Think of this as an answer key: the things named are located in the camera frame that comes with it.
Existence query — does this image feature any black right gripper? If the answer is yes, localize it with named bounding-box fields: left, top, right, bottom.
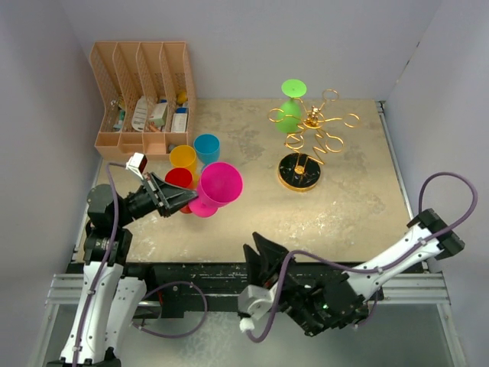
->
left=243, top=231, right=323, bottom=336

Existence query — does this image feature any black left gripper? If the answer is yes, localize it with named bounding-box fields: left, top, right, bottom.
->
left=115, top=171, right=199, bottom=226

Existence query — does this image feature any red wine glass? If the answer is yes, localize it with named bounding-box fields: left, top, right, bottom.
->
left=164, top=167, right=194, bottom=189

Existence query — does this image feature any yellow wine glass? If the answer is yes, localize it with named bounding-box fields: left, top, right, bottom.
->
left=170, top=145, right=199, bottom=185

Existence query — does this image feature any pink wine glass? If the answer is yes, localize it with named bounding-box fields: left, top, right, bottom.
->
left=189, top=161, right=244, bottom=218

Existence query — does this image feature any blue wine glass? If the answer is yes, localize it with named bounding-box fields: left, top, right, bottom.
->
left=193, top=134, right=221, bottom=166

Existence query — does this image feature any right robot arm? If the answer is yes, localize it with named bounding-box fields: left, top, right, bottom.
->
left=238, top=209, right=465, bottom=336

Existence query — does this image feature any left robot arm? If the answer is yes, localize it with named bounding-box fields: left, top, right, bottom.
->
left=48, top=173, right=198, bottom=366

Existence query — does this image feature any green wine glass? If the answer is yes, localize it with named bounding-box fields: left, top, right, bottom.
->
left=275, top=79, right=307, bottom=134

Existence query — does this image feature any white blister pack box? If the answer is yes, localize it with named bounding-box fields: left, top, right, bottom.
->
left=170, top=107, right=189, bottom=133

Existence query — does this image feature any white medicine box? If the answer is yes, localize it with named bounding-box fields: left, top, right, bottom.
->
left=148, top=102, right=167, bottom=128

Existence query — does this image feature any yellow small object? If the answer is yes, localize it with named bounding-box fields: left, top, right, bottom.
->
left=176, top=90, right=188, bottom=105

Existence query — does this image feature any peach desk organizer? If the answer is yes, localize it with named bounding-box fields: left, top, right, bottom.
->
left=89, top=41, right=197, bottom=161

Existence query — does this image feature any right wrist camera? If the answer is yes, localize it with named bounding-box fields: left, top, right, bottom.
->
left=238, top=283, right=278, bottom=333

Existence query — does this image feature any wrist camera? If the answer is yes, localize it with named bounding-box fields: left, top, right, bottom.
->
left=125, top=152, right=147, bottom=181
left=238, top=283, right=278, bottom=333

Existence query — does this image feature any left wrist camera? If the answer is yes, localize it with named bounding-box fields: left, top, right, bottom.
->
left=125, top=152, right=147, bottom=181

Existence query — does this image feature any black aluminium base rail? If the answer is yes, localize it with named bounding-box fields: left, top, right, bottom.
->
left=45, top=261, right=452, bottom=318

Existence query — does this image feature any gold wire glass rack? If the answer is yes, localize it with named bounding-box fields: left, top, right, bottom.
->
left=267, top=89, right=361, bottom=193

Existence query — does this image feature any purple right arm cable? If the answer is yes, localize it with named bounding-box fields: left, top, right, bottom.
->
left=245, top=171, right=479, bottom=343

